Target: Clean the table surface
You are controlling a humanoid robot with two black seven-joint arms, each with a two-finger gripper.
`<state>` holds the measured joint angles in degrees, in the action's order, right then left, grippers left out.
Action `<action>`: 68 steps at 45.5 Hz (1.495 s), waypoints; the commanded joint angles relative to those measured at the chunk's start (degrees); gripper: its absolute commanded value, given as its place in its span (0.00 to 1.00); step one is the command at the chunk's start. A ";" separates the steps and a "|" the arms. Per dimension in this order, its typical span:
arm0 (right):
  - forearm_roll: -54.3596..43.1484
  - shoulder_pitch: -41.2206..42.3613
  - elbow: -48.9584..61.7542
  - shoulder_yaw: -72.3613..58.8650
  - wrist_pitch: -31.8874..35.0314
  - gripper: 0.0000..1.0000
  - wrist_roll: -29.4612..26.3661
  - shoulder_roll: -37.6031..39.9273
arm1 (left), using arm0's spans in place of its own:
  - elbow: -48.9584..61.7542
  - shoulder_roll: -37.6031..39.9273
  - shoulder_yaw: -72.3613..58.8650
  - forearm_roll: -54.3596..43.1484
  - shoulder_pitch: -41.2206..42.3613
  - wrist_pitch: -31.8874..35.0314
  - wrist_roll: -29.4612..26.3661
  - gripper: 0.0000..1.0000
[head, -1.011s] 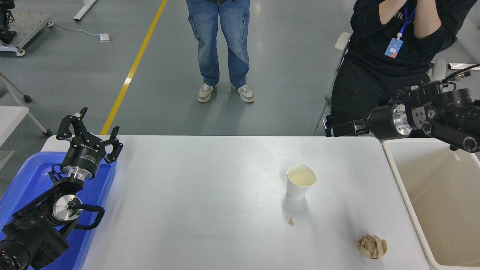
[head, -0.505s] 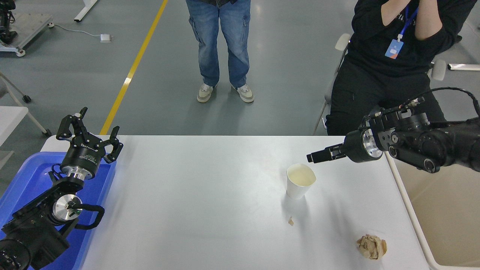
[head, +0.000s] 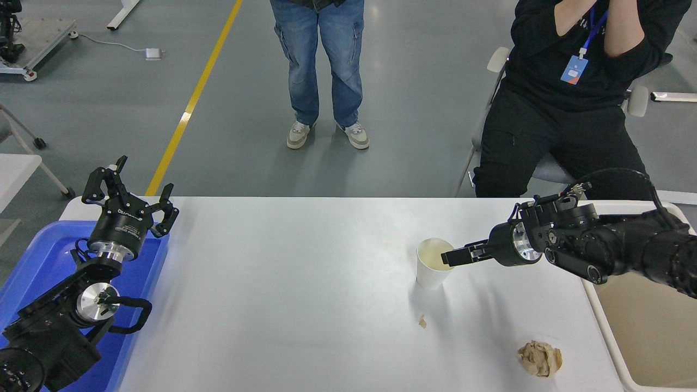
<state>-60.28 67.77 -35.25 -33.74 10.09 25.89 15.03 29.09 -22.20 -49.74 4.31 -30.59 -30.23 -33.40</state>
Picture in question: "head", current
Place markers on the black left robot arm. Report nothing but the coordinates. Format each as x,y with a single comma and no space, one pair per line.
49,337

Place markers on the black machine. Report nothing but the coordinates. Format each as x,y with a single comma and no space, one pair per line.
8,51

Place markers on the large pale plastic bin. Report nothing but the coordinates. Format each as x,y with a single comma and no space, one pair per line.
653,337

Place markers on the tan paper ball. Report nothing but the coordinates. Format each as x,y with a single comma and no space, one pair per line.
539,359

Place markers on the white paper cup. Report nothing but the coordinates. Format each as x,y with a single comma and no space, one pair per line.
430,275

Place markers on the white wheeled folding table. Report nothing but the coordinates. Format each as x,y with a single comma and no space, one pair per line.
16,174

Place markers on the seated person's right forearm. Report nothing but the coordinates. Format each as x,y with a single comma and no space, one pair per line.
574,13

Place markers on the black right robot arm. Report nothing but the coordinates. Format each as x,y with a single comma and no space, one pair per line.
626,245

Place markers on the white stand foot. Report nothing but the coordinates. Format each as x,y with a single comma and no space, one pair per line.
675,97
122,13

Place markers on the standing person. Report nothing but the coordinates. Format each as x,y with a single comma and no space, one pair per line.
305,65

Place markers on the grey wheeled platform cart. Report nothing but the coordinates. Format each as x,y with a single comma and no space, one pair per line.
43,38

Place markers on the seated person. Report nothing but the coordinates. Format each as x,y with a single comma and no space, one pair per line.
544,71

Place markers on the seated person's left forearm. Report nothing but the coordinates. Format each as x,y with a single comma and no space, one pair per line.
626,27

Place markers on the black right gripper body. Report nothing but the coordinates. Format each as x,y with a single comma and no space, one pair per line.
502,245

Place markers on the white power adapter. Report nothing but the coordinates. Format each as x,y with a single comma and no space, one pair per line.
153,54

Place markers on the grey office chair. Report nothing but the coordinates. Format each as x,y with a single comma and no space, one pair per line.
498,59

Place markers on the blue plastic tray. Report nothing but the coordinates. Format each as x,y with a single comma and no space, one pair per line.
49,256

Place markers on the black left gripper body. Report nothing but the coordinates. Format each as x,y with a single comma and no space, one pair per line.
122,226

